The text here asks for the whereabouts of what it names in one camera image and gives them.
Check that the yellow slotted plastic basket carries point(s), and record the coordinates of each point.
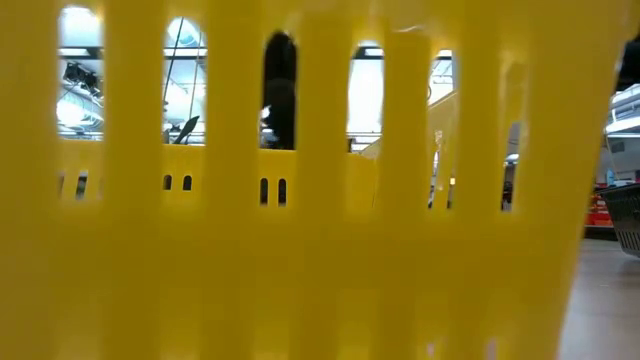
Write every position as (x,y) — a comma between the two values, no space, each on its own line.
(320,280)

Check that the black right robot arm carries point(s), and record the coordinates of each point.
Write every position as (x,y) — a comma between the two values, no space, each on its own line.
(631,62)

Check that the black slotted plastic basket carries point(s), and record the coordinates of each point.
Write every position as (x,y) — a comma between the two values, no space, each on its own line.
(625,220)

